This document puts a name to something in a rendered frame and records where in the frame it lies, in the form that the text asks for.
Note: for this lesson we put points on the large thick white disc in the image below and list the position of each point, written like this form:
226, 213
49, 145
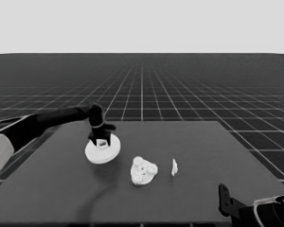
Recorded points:
99, 155

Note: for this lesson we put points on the small white toothed gear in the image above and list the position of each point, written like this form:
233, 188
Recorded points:
153, 171
136, 164
137, 180

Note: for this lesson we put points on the small thin T-shaped piece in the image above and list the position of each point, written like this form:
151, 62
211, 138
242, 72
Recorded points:
174, 168

